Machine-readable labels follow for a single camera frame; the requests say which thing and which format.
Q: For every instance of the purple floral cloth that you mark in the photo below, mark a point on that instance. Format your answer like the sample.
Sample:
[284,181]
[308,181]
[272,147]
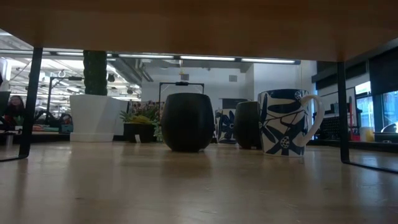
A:
[146,107]

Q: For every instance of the black mug green inside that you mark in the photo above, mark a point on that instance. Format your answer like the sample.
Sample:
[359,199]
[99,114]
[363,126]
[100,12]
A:
[186,124]

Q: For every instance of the black aluminium frame rail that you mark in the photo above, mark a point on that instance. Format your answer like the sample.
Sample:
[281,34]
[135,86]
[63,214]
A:
[357,145]

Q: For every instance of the wooden shelf with black legs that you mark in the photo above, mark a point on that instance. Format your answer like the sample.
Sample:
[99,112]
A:
[199,28]

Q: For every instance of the black pegboard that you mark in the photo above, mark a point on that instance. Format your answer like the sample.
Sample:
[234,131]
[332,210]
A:
[329,127]

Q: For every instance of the person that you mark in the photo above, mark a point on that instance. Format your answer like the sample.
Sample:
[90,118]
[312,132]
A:
[15,107]

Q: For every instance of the succulent plant in black pot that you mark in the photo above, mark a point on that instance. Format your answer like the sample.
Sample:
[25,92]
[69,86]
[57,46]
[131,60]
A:
[140,132]

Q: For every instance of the white and yellow bottle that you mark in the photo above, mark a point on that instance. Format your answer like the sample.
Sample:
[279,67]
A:
[368,134]

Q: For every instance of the green column cactus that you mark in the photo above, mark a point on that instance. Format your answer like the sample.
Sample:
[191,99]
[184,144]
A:
[94,74]

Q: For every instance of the whiteboard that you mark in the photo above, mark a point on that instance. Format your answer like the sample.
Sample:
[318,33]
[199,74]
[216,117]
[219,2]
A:
[329,99]

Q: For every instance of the black gantry frame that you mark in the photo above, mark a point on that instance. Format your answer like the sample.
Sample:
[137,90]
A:
[49,99]
[182,83]

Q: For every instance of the white hexagonal planter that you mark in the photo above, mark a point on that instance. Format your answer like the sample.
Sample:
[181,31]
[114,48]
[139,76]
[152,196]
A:
[93,118]

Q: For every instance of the ceiling light strip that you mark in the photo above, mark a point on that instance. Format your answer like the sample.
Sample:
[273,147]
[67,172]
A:
[206,58]
[146,56]
[267,61]

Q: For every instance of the black mug yellow inside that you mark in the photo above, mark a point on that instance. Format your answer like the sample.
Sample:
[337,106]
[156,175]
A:
[247,124]

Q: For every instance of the red pole stand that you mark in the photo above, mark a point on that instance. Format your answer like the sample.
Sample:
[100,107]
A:
[351,118]

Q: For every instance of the teal box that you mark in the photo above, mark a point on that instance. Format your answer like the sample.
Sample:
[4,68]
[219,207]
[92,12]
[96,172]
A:
[66,128]

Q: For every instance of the white mug blue floral print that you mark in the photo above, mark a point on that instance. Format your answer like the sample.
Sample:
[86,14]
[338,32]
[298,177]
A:
[273,109]
[225,127]

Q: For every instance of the black wall screen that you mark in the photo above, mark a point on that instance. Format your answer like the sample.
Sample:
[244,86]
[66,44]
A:
[231,103]

